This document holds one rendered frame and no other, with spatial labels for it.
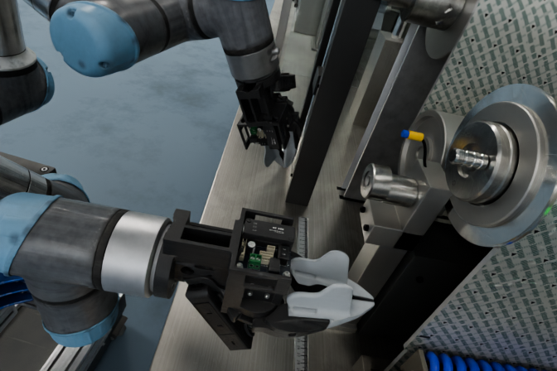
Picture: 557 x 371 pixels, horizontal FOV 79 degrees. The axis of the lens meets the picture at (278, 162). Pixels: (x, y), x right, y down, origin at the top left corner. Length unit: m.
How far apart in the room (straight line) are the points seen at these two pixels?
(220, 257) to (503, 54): 0.41
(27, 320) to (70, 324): 0.99
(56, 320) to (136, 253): 0.14
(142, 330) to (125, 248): 1.24
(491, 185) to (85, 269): 0.34
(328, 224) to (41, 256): 0.52
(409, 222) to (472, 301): 0.09
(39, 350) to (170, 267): 1.07
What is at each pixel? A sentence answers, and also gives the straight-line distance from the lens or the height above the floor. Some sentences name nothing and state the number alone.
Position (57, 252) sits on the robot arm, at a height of 1.13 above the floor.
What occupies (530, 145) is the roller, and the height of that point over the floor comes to 1.29.
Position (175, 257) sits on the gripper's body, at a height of 1.14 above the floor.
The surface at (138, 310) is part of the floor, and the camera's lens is 1.60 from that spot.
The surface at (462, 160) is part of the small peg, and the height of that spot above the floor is 1.26.
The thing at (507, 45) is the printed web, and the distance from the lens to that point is 0.52.
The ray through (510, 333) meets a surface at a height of 1.09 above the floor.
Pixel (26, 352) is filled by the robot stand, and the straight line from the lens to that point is 1.37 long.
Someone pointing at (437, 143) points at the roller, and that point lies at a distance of 0.46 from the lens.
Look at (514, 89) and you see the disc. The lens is 0.37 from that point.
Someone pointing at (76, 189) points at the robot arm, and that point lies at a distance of 0.54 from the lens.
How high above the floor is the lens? 1.40
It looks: 37 degrees down
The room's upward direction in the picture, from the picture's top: 14 degrees clockwise
